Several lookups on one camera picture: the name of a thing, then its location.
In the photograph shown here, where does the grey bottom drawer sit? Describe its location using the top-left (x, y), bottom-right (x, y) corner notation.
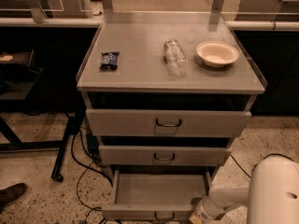
top-left (103, 170), bottom-right (211, 222)

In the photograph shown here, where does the grey drawer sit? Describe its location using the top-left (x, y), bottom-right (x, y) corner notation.
top-left (99, 146), bottom-right (230, 166)
top-left (103, 170), bottom-right (211, 222)
top-left (86, 109), bottom-right (250, 137)

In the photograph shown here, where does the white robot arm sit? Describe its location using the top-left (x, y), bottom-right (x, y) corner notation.
top-left (189, 155), bottom-right (299, 224)

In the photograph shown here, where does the grey middle drawer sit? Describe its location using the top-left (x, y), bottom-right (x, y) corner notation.
top-left (99, 146), bottom-right (230, 166)

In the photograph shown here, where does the grey metal drawer cabinet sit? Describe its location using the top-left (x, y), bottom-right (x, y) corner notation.
top-left (75, 10), bottom-right (268, 179)

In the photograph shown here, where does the grey top drawer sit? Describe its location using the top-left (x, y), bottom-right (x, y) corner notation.
top-left (86, 109), bottom-right (250, 137)

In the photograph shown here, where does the clear plastic bottle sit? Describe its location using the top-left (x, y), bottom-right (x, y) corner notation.
top-left (164, 38), bottom-right (188, 77)

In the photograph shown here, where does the white paper bowl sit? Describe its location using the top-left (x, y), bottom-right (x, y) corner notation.
top-left (196, 41), bottom-right (239, 68)

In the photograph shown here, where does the dark snack bar wrapper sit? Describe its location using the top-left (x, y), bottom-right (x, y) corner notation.
top-left (100, 51), bottom-right (120, 71)

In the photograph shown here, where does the dark shoe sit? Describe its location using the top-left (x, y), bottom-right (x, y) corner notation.
top-left (0, 183), bottom-right (27, 207)

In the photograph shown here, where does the black floor cable right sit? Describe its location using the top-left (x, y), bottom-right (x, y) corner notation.
top-left (230, 153), bottom-right (295, 179)

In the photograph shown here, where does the black floor cable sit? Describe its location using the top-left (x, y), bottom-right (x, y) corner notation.
top-left (230, 153), bottom-right (295, 179)
top-left (70, 128), bottom-right (122, 224)

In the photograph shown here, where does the black floor cable left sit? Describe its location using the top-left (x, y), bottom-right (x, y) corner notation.
top-left (70, 128), bottom-right (122, 224)

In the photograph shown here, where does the black desk frame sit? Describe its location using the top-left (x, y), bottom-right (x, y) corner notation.
top-left (0, 49), bottom-right (87, 183)

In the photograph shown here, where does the white horizontal rail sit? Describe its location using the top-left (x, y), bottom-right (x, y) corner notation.
top-left (0, 18), bottom-right (299, 32)

